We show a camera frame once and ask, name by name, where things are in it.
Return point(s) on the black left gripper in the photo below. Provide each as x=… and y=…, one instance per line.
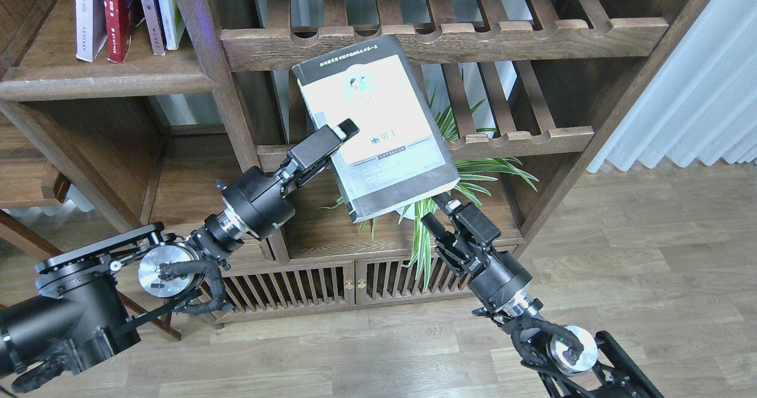
x=256, y=202

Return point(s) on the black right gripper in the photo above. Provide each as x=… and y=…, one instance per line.
x=497, y=278

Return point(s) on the yellow and black thick book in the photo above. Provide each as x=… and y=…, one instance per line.
x=399, y=156

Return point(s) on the red rescue guide book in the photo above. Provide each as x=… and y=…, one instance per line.
x=121, y=17

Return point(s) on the pale lilac white book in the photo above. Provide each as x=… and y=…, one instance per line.
x=90, y=28

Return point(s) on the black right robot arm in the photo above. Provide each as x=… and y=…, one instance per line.
x=570, y=361

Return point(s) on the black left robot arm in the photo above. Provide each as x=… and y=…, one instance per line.
x=78, y=320

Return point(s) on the white plant pot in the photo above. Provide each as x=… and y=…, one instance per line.
x=407, y=212

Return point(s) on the green spider plant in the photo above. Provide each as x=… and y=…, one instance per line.
x=471, y=170

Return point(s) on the dark wooden bookshelf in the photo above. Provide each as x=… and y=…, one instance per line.
x=546, y=81

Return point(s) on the white green upright book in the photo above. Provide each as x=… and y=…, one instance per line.
x=172, y=22

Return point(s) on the white pleated curtain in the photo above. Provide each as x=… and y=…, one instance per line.
x=701, y=105

